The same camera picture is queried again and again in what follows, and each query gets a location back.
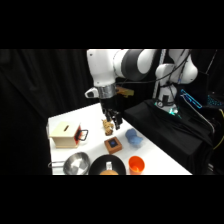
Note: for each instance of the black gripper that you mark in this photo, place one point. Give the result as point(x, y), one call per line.
point(107, 104)

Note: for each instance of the brown wooden toy figure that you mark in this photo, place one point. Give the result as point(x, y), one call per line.
point(107, 128)

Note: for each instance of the light wooden box housing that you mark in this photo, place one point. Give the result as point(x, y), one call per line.
point(62, 135)

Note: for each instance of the orange plastic cup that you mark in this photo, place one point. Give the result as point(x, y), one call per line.
point(136, 165)

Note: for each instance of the light blue cloth toy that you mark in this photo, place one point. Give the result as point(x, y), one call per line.
point(133, 137)

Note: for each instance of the small white item in pan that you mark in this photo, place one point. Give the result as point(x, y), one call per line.
point(109, 165)

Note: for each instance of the black frying pan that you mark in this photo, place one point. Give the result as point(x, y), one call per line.
point(100, 164)

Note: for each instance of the black curtain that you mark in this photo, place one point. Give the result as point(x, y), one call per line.
point(40, 86)

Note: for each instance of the wrist camera with yellow mount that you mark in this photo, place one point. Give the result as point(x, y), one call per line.
point(125, 91)

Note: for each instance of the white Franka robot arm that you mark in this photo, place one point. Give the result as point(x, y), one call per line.
point(103, 66)

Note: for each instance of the silver metal pot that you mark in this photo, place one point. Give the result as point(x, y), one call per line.
point(76, 164)

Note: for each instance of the orange round food item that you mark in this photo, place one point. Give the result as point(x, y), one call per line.
point(109, 172)

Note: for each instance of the small green light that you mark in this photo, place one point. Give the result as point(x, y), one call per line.
point(172, 111)

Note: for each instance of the brown block with blue square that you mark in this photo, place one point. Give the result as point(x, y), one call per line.
point(113, 145)

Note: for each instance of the black cloth covered stand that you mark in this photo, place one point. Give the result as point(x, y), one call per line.
point(166, 133)

